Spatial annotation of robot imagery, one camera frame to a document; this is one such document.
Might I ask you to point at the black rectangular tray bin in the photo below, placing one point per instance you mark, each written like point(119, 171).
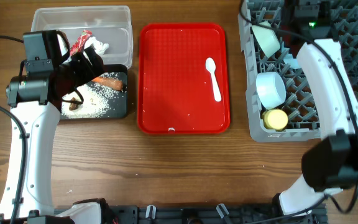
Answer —
point(101, 102)

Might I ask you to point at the grey dishwasher rack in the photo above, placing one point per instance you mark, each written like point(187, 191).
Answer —
point(303, 122)

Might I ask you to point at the red serving tray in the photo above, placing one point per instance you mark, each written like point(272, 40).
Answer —
point(175, 93)

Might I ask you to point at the white tissue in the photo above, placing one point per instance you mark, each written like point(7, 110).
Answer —
point(99, 47)

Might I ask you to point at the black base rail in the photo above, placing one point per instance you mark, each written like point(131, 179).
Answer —
point(247, 213)

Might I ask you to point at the yellow plastic cup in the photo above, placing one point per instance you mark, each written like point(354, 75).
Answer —
point(275, 119)

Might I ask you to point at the red snack wrapper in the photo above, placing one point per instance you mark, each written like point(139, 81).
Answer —
point(80, 42)

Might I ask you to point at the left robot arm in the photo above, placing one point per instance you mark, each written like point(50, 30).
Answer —
point(35, 98)

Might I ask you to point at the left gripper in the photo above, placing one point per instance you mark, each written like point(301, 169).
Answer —
point(87, 71)

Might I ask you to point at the large light blue plate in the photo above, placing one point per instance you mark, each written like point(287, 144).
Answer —
point(291, 61)

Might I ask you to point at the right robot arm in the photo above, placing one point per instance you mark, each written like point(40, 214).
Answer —
point(331, 166)

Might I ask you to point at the white rice pile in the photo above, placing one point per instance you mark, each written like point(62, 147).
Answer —
point(102, 98)

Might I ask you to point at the orange carrot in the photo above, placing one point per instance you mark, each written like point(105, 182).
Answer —
point(113, 83)

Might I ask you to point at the clear plastic bin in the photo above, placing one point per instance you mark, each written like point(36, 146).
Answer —
point(109, 24)

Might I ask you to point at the green bowl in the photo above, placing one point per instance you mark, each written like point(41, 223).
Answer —
point(266, 38)

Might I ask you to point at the dark dried mushroom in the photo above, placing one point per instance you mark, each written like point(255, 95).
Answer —
point(74, 105)

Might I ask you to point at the light blue bowl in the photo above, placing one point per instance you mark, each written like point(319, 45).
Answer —
point(270, 89)

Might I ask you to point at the white plastic spoon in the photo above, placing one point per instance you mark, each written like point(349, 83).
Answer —
point(211, 68)

